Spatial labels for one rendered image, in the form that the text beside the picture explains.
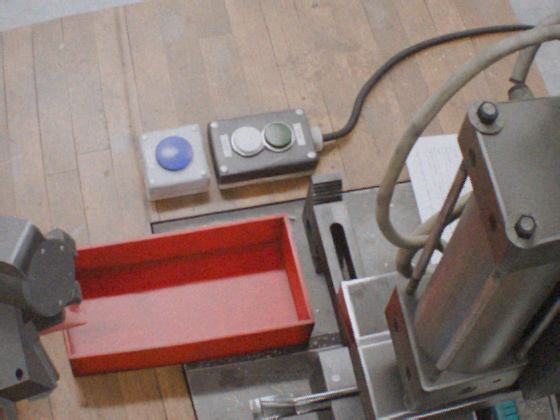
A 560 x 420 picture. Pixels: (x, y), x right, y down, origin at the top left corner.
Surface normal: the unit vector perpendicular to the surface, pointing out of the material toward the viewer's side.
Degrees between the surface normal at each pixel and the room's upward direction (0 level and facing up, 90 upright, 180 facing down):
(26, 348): 60
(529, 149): 0
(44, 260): 64
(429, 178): 2
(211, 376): 0
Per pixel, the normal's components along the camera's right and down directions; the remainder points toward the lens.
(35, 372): 0.88, -0.38
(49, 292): 0.87, 0.14
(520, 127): 0.10, -0.46
